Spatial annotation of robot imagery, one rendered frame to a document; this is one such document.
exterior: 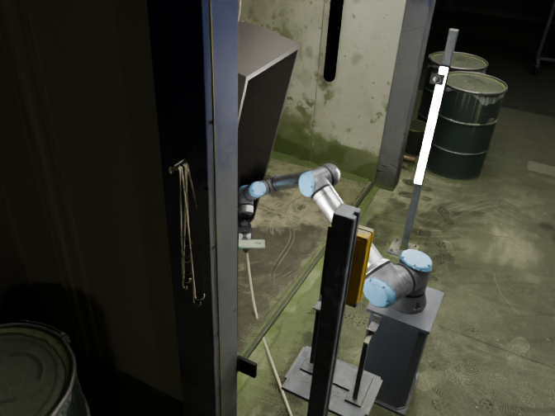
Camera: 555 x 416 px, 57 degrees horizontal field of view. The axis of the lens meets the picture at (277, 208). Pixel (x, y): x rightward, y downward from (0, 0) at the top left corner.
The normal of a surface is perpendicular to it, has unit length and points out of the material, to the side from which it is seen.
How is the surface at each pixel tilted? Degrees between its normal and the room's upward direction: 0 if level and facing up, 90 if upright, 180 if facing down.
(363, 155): 90
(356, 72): 90
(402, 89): 90
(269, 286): 0
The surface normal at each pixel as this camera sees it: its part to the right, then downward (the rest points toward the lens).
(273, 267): 0.04, -0.83
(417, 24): -0.46, 0.48
